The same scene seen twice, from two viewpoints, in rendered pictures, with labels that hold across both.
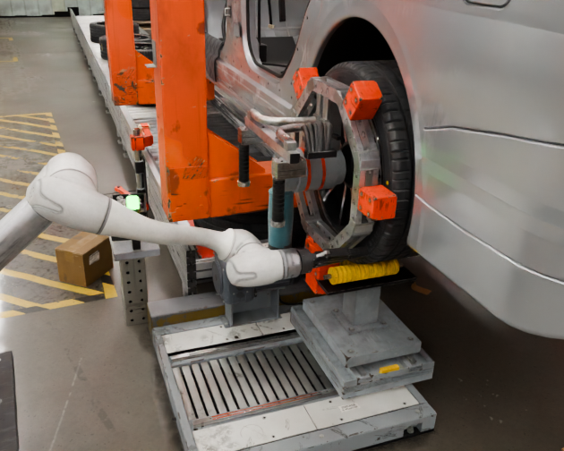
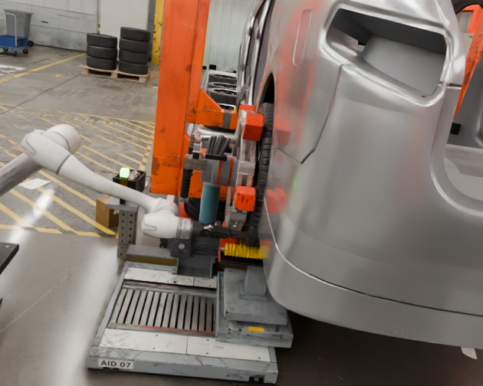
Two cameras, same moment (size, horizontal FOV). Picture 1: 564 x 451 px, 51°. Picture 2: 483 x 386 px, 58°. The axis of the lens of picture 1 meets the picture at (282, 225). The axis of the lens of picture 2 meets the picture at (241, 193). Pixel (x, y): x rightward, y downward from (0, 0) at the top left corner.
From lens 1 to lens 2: 0.67 m
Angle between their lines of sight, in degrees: 15
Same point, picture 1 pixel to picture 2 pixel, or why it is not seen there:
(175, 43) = (169, 74)
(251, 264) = (154, 220)
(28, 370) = (41, 265)
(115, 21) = not seen: hidden behind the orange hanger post
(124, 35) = (194, 76)
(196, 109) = (178, 120)
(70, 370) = (65, 273)
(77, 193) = (47, 145)
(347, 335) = (238, 298)
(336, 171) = not seen: hidden behind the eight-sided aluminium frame
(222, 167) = not seen: hidden behind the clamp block
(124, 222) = (73, 171)
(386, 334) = (265, 305)
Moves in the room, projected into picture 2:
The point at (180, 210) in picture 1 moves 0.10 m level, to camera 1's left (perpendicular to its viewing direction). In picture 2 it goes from (156, 185) to (141, 181)
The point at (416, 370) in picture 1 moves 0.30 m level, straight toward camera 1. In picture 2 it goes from (277, 338) to (241, 372)
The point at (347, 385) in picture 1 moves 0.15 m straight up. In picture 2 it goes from (220, 331) to (225, 304)
